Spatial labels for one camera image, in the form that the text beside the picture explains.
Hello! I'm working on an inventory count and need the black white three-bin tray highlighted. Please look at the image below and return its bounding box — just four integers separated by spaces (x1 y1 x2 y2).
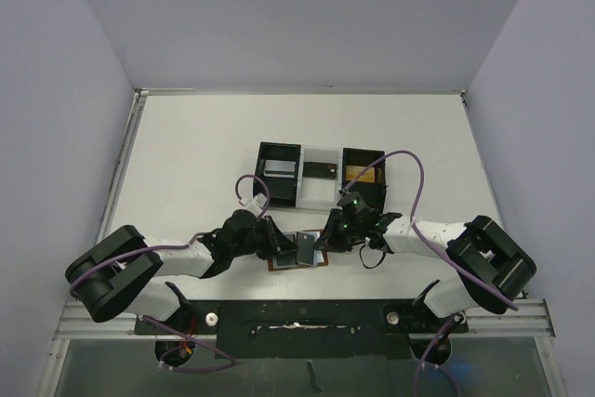
253 142 387 211

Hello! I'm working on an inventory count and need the gold credit card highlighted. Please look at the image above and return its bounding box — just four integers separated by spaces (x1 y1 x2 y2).
345 165 376 183

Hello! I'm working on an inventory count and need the black credit card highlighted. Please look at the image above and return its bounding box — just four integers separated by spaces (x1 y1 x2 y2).
302 161 337 180

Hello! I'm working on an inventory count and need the aluminium front rail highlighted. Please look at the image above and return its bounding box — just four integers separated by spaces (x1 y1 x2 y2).
55 297 557 340

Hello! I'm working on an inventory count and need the brown leather card holder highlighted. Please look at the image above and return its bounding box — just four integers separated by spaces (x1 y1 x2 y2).
267 228 329 273

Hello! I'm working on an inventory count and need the silver white card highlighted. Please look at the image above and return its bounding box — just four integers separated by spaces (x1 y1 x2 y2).
263 159 296 179

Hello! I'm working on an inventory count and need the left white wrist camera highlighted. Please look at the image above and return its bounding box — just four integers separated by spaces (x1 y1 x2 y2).
239 193 269 216

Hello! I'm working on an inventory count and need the black card from holder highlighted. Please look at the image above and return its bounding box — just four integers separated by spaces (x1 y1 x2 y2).
296 232 316 267

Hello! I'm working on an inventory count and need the aluminium left rail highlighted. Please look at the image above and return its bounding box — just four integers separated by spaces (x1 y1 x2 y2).
92 89 148 246

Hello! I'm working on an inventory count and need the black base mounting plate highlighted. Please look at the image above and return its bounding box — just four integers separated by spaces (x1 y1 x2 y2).
134 298 469 365

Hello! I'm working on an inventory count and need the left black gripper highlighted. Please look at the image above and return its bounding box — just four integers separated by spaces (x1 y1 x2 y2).
231 215 298 260

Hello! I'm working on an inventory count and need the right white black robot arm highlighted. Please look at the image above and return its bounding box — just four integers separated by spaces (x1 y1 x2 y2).
314 192 537 331

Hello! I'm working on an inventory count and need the aluminium rail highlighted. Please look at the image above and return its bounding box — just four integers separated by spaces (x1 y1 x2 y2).
92 89 148 246
55 297 557 340

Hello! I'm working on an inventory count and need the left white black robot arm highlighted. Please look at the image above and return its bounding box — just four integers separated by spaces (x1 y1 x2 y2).
65 210 298 333

